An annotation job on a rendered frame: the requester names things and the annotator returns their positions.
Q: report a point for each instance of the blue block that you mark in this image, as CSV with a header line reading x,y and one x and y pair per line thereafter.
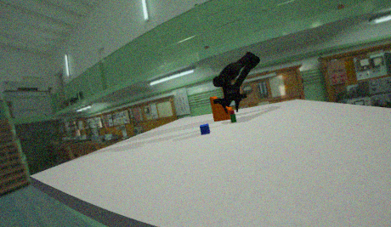
x,y
204,129

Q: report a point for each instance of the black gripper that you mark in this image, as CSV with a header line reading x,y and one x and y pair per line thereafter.
x,y
238,98

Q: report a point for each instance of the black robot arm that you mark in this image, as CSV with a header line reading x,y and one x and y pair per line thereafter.
x,y
232,71

